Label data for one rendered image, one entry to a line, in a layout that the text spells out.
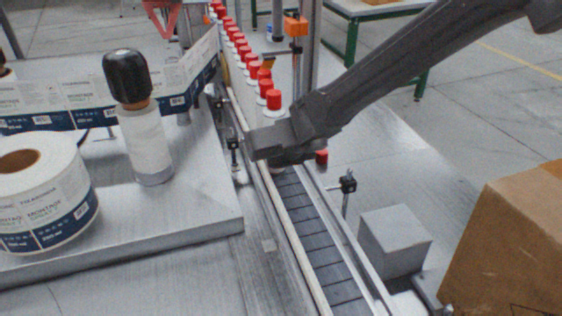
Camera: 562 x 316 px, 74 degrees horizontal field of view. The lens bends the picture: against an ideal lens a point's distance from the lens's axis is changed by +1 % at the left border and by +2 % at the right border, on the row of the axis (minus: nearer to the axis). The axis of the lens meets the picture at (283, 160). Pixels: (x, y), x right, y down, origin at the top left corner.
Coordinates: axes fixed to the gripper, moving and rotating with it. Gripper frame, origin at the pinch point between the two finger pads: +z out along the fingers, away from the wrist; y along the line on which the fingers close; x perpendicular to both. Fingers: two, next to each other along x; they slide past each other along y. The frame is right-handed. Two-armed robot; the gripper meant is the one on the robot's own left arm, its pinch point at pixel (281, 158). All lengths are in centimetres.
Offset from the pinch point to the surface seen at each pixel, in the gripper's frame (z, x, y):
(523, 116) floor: 140, -29, -224
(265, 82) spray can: -6.5, -15.8, 1.1
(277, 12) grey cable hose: 3.5, -39.5, -9.1
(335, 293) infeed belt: -15.8, 28.3, 0.5
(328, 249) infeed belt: -10.3, 21.4, -2.2
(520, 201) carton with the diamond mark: -40.0, 19.8, -18.3
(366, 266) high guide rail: -23.3, 24.5, -3.3
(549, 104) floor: 145, -36, -257
